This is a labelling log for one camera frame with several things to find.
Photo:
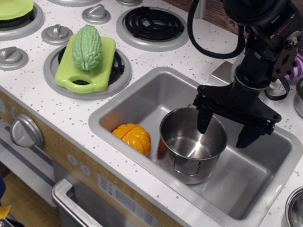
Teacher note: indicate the front right stove burner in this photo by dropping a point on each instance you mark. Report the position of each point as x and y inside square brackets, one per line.
[119, 77]

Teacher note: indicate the steel pot in sink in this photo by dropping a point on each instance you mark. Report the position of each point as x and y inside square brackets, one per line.
[184, 152]

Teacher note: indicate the green toy cutting board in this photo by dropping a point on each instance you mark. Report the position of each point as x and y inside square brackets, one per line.
[71, 77]

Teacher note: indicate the grey toy faucet base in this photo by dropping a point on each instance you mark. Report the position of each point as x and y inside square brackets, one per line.
[224, 75]

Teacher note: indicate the grey stove knob upper middle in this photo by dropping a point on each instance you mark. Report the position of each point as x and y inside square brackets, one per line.
[96, 15]

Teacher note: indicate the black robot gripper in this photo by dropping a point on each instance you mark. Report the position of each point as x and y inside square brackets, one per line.
[239, 102]

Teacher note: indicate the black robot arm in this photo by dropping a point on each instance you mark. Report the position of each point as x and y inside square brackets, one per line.
[275, 30]

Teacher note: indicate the grey oven dial knob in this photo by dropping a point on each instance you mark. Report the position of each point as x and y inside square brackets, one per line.
[24, 132]

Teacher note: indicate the front left stove burner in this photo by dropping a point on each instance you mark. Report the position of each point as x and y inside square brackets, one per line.
[24, 30]

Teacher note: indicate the green toy bitter melon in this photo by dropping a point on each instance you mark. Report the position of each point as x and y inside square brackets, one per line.
[87, 48]

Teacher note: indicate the purple white striped toy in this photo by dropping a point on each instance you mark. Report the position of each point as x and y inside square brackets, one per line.
[298, 70]

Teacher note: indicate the grey stove knob front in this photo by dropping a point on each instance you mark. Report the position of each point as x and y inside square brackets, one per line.
[12, 58]

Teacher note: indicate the grey stove knob lower middle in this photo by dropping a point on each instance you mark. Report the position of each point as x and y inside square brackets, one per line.
[56, 35]

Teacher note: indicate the white oven door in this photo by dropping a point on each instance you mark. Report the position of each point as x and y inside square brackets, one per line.
[31, 165]

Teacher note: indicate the orange toy fruit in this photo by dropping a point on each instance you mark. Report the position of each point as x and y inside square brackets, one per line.
[135, 136]

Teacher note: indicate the back right stove burner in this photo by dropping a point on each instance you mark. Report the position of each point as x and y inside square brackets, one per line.
[152, 29]

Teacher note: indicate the grey toy sink basin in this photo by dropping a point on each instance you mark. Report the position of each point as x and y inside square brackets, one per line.
[245, 182]

